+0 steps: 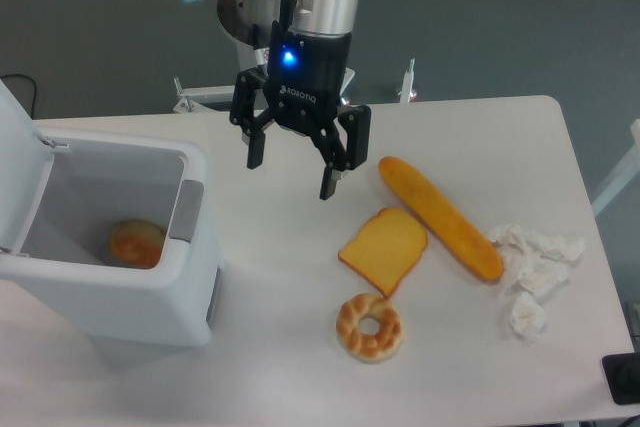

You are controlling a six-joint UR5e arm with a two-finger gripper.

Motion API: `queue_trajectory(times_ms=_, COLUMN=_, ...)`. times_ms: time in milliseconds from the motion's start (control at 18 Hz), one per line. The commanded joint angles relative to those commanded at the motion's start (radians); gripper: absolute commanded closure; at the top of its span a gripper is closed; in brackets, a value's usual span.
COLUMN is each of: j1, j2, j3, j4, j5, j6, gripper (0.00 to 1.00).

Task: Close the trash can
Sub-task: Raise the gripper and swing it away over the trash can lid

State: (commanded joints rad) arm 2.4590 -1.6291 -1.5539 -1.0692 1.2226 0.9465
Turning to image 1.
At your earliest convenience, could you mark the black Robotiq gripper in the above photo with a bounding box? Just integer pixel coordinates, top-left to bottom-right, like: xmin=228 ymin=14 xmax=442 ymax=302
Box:
xmin=229 ymin=20 xmax=371 ymax=200

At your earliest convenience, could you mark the white trash can lid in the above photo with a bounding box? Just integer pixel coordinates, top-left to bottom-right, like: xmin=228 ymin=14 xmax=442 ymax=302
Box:
xmin=1 ymin=85 xmax=69 ymax=258

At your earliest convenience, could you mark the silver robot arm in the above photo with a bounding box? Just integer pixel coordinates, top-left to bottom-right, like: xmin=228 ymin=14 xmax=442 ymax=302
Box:
xmin=182 ymin=0 xmax=371 ymax=200

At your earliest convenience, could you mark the white trash can body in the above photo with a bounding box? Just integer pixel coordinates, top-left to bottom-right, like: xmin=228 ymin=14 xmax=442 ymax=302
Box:
xmin=1 ymin=129 xmax=222 ymax=347

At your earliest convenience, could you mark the toast bread slice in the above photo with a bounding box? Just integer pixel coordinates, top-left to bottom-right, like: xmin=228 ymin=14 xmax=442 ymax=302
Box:
xmin=338 ymin=207 xmax=428 ymax=298

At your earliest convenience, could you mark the round bread in bin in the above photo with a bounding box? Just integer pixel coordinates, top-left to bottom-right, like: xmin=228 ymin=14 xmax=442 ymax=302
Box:
xmin=109 ymin=219 xmax=166 ymax=269

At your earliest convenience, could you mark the long orange baguette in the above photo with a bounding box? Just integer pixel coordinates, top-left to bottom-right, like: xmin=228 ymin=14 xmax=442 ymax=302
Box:
xmin=378 ymin=156 xmax=504 ymax=282

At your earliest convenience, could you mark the large crumpled white tissue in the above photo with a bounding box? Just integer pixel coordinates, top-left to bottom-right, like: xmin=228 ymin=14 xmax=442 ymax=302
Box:
xmin=485 ymin=224 xmax=586 ymax=299

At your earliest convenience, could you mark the small crumpled white tissue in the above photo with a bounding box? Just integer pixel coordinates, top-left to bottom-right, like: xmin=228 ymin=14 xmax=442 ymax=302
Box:
xmin=509 ymin=292 xmax=547 ymax=344

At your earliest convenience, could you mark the black device at edge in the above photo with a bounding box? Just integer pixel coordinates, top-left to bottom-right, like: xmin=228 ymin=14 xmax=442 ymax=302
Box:
xmin=602 ymin=352 xmax=640 ymax=405

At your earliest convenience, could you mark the white clamp post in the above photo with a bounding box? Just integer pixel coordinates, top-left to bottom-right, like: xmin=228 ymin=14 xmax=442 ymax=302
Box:
xmin=397 ymin=58 xmax=417 ymax=103

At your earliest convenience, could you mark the braided ring bread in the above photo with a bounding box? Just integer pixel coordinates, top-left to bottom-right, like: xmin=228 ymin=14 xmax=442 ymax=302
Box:
xmin=335 ymin=293 xmax=405 ymax=363

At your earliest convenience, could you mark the black floor cable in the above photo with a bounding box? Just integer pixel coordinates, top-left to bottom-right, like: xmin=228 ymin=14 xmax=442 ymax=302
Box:
xmin=0 ymin=73 xmax=39 ymax=121

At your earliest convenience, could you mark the white frame at right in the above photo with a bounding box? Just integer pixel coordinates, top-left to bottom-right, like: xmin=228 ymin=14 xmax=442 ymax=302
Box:
xmin=591 ymin=119 xmax=639 ymax=217

